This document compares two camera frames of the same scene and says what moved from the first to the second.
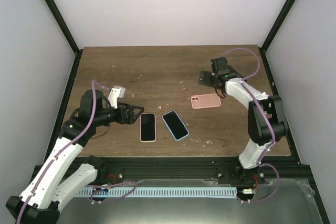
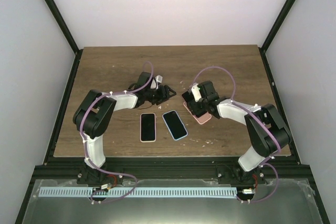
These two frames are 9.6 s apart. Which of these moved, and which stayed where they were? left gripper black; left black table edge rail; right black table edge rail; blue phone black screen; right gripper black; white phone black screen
Moved: left gripper black; right gripper black
Stayed: white phone black screen; left black table edge rail; blue phone black screen; right black table edge rail
